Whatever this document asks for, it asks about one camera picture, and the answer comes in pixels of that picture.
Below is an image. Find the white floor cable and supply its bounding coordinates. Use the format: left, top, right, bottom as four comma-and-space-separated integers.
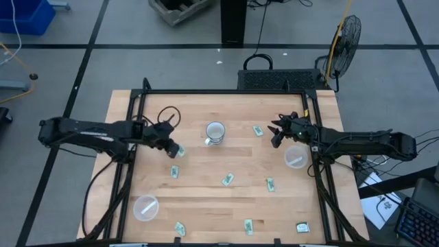
0, 0, 23, 67

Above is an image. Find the black tall tower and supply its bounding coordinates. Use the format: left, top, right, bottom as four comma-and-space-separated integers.
219, 0, 248, 46

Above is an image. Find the black aluminium table frame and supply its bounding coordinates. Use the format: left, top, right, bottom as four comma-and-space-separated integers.
82, 77, 370, 247

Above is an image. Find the white paper sheet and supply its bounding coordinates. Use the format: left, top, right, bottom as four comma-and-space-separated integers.
359, 171, 403, 231

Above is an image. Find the blue plastic bin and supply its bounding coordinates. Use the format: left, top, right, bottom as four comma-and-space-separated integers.
0, 0, 57, 36

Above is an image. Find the black coiled floor cable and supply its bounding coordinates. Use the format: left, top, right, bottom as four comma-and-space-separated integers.
242, 0, 274, 71

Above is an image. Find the yellow hanging cable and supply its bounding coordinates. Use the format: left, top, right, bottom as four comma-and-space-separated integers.
324, 0, 353, 82

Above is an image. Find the yellow floor cable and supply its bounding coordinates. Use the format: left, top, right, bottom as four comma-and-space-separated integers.
0, 41, 38, 105

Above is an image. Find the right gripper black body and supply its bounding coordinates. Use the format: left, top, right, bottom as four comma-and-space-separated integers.
280, 112, 319, 142

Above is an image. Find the black floor fan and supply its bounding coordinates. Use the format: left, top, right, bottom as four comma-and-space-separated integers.
314, 14, 363, 93

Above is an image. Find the blue and white mug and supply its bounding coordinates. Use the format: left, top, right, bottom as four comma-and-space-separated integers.
204, 121, 227, 147

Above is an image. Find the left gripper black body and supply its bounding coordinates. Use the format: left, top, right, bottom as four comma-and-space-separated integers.
145, 121, 176, 151

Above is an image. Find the grey wooden crate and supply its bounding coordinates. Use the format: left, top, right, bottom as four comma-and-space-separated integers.
147, 0, 217, 27

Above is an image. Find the black perforated case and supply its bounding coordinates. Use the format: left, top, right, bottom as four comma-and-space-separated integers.
237, 68, 331, 92

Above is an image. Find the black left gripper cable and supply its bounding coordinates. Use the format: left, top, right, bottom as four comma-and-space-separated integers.
132, 105, 182, 129

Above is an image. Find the clear plastic bowl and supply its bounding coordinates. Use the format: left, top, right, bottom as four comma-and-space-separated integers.
132, 193, 161, 222
283, 145, 309, 169

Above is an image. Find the black left arm base cable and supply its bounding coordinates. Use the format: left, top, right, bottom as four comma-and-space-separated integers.
81, 156, 118, 238

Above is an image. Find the backlit keyboard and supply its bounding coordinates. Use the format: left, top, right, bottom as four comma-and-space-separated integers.
394, 196, 439, 247

